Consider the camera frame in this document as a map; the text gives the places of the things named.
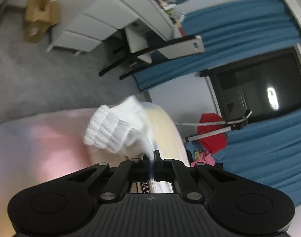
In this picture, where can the red garment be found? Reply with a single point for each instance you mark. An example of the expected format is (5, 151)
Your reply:
(212, 138)

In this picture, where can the white sweatpants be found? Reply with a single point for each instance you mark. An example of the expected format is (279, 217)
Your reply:
(111, 130)

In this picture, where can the black and white chair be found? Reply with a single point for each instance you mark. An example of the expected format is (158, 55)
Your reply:
(182, 47)

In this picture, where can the pink garment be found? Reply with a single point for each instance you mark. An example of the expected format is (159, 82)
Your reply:
(202, 159)

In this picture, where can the garment steamer stand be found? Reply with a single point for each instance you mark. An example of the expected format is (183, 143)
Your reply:
(214, 133)

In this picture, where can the dark window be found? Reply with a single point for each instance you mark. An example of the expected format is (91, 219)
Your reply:
(251, 88)

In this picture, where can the cardboard box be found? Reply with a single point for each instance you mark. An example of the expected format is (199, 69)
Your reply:
(40, 14)

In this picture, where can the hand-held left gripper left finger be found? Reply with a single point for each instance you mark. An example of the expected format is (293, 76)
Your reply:
(146, 170)

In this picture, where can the white dressing table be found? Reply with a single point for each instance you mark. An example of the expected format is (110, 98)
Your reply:
(96, 22)

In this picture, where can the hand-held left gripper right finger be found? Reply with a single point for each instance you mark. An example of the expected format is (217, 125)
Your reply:
(160, 170)

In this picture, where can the blue curtain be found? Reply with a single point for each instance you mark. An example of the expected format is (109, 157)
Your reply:
(264, 148)
(227, 24)

